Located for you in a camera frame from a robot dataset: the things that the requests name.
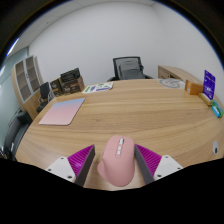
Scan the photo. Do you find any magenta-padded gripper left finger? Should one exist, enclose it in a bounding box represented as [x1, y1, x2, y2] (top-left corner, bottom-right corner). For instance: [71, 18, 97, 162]
[45, 143, 97, 188]

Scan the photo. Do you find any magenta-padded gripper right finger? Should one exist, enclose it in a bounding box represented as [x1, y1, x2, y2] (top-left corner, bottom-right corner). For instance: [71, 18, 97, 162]
[133, 143, 184, 186]

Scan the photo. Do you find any pink computer mouse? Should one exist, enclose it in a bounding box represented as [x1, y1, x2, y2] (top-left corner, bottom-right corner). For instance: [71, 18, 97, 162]
[96, 134, 136, 188]

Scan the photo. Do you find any pink and blue mouse pad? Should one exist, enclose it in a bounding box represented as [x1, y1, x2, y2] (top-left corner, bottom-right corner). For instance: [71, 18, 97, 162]
[38, 97, 86, 127]

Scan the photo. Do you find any white round device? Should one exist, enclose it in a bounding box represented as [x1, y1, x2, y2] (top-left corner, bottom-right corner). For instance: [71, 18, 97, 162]
[212, 140, 220, 156]

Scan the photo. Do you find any black leather armchair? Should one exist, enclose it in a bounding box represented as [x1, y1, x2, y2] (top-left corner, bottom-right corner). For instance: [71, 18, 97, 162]
[2, 108, 33, 161]

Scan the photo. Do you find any teal small box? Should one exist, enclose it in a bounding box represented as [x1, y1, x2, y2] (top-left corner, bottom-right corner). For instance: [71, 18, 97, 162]
[211, 100, 224, 118]

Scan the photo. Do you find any black visitor chair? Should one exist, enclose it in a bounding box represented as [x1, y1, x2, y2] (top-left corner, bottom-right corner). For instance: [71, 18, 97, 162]
[35, 81, 56, 113]

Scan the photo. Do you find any tall brown cardboard box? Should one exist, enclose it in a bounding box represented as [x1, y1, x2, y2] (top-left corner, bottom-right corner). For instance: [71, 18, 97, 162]
[49, 78, 64, 98]

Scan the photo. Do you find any wide brown cardboard box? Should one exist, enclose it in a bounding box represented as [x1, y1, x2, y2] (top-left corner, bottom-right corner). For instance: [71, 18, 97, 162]
[60, 75, 85, 95]

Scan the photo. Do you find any orange box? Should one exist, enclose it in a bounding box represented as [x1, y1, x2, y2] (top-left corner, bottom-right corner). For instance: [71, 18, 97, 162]
[185, 79, 204, 96]

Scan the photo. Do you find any white round-printed paper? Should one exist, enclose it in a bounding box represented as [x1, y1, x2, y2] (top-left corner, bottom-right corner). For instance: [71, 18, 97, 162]
[158, 77, 186, 90]

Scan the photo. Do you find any white sticker sheet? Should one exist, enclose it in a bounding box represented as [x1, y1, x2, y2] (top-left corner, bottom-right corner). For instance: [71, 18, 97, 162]
[82, 81, 114, 95]

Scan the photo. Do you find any purple box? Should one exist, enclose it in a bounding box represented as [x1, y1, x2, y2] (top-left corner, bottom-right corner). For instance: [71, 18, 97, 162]
[202, 69, 217, 101]

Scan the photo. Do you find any wooden shelf cabinet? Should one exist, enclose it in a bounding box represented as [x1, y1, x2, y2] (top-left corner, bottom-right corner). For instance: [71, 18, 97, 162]
[11, 54, 44, 120]

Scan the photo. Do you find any black cardboard box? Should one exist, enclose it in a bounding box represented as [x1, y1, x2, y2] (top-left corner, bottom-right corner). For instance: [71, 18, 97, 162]
[60, 67, 81, 83]

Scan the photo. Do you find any wooden side desk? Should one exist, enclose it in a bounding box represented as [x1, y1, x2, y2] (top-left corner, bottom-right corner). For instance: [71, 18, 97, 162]
[157, 64, 204, 84]

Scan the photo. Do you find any black mesh office chair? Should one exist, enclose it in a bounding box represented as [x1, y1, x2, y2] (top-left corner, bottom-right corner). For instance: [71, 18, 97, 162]
[107, 55, 154, 82]

